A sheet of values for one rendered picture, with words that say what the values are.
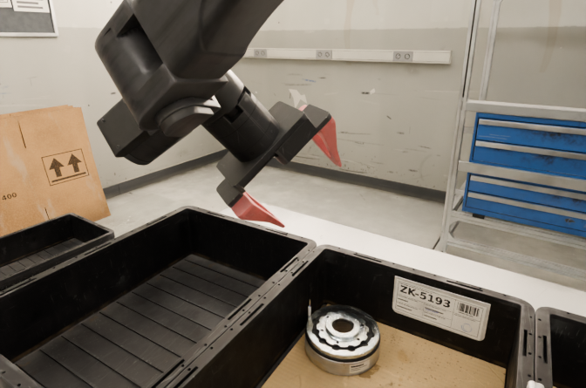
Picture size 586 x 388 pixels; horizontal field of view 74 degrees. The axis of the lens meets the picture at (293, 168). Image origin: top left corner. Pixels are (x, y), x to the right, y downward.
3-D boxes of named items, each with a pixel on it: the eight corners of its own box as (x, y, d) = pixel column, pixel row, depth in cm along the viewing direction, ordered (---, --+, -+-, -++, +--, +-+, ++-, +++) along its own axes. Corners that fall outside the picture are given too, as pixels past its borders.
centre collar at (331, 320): (335, 312, 57) (336, 308, 57) (366, 325, 55) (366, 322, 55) (317, 331, 54) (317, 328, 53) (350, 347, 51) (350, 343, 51)
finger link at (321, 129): (367, 160, 44) (323, 102, 39) (324, 207, 43) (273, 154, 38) (336, 143, 50) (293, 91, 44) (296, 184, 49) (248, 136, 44)
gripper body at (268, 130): (316, 125, 39) (271, 70, 35) (245, 198, 39) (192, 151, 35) (288, 111, 45) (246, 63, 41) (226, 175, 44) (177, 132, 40)
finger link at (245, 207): (325, 206, 43) (275, 153, 38) (281, 254, 43) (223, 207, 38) (297, 183, 49) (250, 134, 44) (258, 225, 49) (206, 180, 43)
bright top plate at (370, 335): (329, 299, 61) (329, 296, 61) (391, 324, 56) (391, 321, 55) (291, 337, 53) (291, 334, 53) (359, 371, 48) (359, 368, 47)
